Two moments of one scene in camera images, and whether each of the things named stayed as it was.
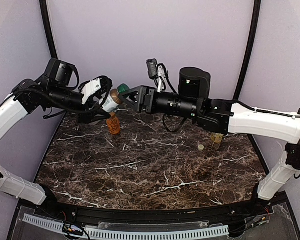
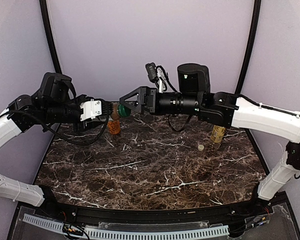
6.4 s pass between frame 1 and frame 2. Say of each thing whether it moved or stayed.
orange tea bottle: stayed
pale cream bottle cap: stayed
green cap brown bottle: moved
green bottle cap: moved
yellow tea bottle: stayed
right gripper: stayed
